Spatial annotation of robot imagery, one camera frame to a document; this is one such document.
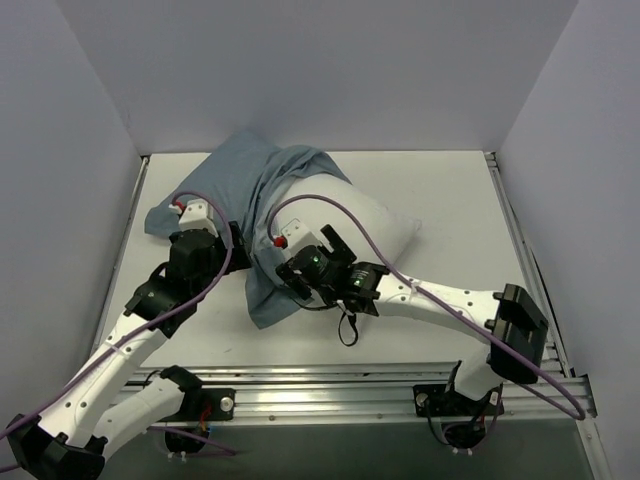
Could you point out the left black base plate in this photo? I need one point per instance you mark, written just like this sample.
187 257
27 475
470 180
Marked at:
220 400

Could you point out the blue-grey pillowcase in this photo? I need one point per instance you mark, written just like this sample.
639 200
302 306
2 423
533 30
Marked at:
246 176

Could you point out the white pillow insert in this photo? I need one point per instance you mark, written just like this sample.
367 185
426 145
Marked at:
365 224

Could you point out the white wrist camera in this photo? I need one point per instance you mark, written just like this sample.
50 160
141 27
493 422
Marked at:
292 237
194 215

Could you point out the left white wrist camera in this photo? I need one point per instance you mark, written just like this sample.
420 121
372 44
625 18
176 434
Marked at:
194 215

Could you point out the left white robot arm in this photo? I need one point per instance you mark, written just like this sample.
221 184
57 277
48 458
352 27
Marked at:
73 437

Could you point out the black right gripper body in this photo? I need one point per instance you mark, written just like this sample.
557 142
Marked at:
291 278

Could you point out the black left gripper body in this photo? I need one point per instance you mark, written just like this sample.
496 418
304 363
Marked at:
236 245

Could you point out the aluminium mounting rail frame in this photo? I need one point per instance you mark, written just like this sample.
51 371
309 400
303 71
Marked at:
309 408

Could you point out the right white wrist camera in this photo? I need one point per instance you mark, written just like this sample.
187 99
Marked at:
292 237

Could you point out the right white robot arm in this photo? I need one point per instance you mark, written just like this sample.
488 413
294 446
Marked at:
508 323

